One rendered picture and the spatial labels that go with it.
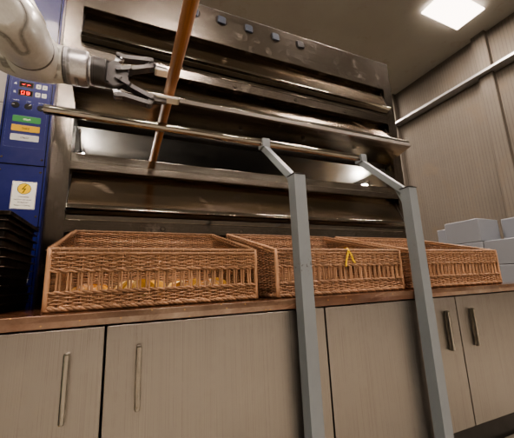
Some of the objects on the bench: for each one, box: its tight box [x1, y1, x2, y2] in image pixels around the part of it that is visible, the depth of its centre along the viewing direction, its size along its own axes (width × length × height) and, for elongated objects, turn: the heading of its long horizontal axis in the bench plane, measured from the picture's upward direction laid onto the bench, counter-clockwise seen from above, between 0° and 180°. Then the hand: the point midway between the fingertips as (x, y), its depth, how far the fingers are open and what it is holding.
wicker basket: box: [41, 229, 259, 314], centre depth 104 cm, size 49×56×28 cm
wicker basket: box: [226, 234, 405, 298], centre depth 127 cm, size 49×56×28 cm
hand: (169, 87), depth 89 cm, fingers open, 8 cm apart
